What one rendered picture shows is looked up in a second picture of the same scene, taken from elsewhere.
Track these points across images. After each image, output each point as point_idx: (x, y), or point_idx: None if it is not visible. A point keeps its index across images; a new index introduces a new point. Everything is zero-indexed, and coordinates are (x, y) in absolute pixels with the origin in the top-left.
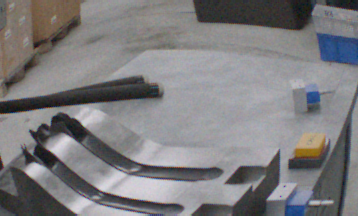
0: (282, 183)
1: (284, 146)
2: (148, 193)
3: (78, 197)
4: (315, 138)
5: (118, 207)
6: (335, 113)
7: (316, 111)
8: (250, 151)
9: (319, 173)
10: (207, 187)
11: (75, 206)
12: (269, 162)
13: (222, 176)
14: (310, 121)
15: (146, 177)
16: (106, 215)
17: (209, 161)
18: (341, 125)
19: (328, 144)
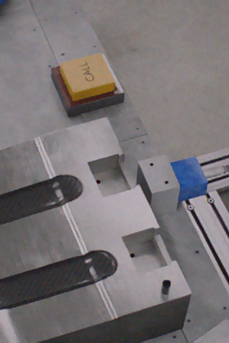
0: (142, 161)
1: (20, 83)
2: (37, 249)
3: None
4: (92, 66)
5: (41, 295)
6: (50, 1)
7: (13, 11)
8: (72, 136)
9: (134, 112)
10: (91, 209)
11: (1, 337)
12: (119, 145)
13: (86, 186)
14: (19, 31)
15: (0, 224)
16: (47, 320)
17: (37, 168)
18: (84, 19)
19: (109, 63)
